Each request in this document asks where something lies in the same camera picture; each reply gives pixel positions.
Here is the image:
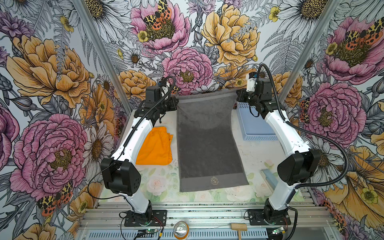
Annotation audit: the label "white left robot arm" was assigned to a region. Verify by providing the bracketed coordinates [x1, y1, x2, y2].
[100, 86, 179, 218]

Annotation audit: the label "small wooden mallet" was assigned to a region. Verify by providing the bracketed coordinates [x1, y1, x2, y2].
[231, 223, 248, 240]

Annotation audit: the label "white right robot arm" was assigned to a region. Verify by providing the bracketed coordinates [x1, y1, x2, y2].
[237, 78, 320, 225]

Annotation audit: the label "light blue perforated laundry basket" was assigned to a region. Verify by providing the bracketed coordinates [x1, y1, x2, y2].
[236, 102, 278, 141]

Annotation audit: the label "aluminium front rail frame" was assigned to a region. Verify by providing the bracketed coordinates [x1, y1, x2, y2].
[76, 203, 342, 240]

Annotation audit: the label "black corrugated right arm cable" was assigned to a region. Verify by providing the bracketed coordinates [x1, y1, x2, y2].
[256, 63, 350, 240]

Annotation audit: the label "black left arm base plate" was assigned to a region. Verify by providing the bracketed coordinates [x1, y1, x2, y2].
[124, 210, 168, 227]

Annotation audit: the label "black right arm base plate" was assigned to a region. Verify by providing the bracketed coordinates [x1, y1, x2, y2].
[246, 208, 292, 226]

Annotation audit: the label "grey garment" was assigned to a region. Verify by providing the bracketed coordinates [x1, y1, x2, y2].
[177, 90, 249, 192]

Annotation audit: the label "aluminium frame corner post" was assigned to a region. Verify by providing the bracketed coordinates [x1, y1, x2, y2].
[74, 1, 133, 116]
[279, 0, 342, 103]

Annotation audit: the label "orange rimmed tape roll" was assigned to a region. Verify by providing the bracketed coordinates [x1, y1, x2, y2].
[173, 221, 190, 240]

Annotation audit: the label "grey blue rectangular block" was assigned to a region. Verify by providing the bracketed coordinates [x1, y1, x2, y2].
[260, 169, 278, 191]

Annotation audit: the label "aluminium frame corner post left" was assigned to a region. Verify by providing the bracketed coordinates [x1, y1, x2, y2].
[74, 1, 133, 116]

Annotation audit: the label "aluminium frame corner post right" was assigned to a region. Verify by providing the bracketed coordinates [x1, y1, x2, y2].
[279, 0, 342, 103]

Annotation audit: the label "orange drawstring shorts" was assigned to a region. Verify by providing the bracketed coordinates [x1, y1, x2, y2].
[136, 127, 173, 166]

